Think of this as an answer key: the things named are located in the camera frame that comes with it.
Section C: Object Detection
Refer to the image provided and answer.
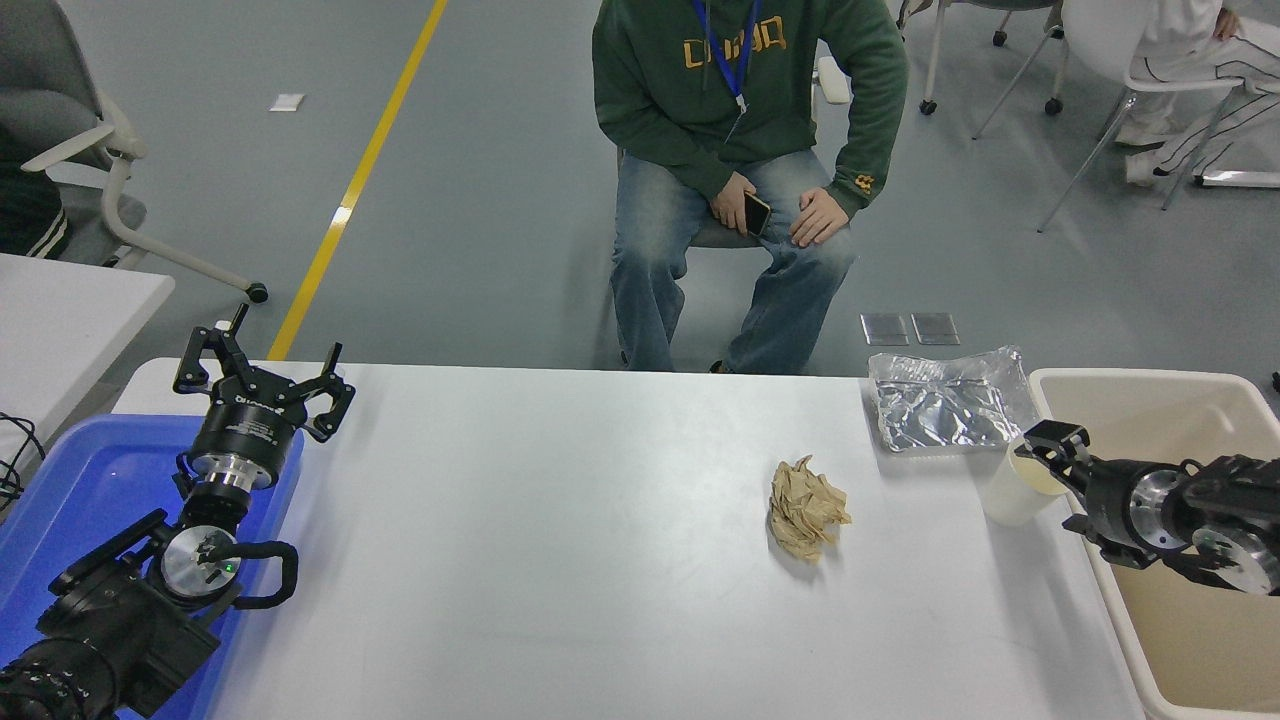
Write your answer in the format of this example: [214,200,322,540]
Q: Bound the white plastic chair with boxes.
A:
[1038,0,1261,233]

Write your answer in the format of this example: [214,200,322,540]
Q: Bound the tan paper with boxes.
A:
[767,455,853,563]

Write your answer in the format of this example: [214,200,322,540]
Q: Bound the person's right hand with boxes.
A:
[710,171,759,239]

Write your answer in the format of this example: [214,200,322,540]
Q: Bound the white side table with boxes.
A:
[0,253,176,471]

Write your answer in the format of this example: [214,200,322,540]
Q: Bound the cream paper cup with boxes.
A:
[981,435,1069,528]

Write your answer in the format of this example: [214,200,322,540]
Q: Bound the silver foil tray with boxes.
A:
[867,346,1044,454]

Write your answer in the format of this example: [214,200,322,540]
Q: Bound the person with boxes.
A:
[590,0,910,376]
[1115,0,1280,188]
[0,130,71,261]

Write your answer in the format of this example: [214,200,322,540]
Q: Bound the large pale plastic bin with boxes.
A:
[1028,368,1280,720]

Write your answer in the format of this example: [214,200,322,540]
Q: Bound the person's left hand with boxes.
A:
[788,187,852,249]

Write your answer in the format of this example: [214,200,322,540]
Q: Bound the grey office chair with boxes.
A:
[0,0,271,304]

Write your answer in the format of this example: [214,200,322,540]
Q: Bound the chair with black castors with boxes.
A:
[890,0,1066,116]

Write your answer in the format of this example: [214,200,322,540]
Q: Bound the blue plastic tray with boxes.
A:
[0,415,306,720]

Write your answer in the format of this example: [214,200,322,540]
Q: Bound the black cable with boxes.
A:
[0,413,46,521]

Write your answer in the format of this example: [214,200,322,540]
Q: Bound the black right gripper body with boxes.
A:
[1075,458,1147,551]

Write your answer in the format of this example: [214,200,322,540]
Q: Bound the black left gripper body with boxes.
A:
[187,380,307,471]

